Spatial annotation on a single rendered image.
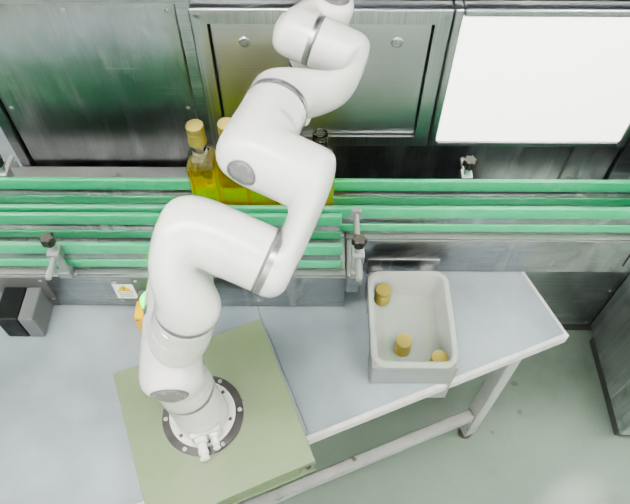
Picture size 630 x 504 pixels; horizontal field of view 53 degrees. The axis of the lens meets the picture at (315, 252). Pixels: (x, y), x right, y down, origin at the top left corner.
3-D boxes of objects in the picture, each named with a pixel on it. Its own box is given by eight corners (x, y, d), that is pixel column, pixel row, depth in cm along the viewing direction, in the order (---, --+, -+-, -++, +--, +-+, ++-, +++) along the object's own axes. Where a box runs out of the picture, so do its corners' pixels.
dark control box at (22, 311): (55, 306, 141) (41, 286, 134) (46, 338, 137) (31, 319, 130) (18, 305, 141) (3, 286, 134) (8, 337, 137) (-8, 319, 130)
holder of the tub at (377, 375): (437, 272, 146) (443, 253, 140) (451, 383, 131) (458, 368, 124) (363, 272, 146) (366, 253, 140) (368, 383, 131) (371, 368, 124)
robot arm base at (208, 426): (247, 449, 116) (235, 426, 103) (181, 473, 115) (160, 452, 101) (226, 374, 124) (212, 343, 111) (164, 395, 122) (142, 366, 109)
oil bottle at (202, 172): (228, 208, 140) (215, 140, 123) (225, 228, 137) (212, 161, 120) (203, 207, 141) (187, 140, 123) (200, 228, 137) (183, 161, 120)
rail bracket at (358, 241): (361, 231, 136) (365, 194, 126) (364, 298, 127) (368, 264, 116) (347, 231, 136) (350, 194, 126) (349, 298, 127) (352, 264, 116)
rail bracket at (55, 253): (79, 269, 132) (57, 231, 121) (71, 299, 128) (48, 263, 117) (60, 269, 132) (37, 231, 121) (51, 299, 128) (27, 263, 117)
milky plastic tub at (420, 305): (441, 291, 143) (447, 270, 136) (452, 384, 130) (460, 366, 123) (364, 290, 143) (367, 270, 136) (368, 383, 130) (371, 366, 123)
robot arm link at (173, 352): (147, 336, 78) (154, 229, 87) (135, 399, 98) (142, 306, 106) (223, 340, 81) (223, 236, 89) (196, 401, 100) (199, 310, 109)
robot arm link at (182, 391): (155, 423, 104) (127, 391, 90) (160, 349, 111) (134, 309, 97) (214, 418, 104) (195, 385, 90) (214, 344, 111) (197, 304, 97)
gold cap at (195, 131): (210, 144, 119) (206, 127, 115) (192, 151, 118) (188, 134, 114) (202, 132, 121) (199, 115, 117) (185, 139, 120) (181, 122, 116)
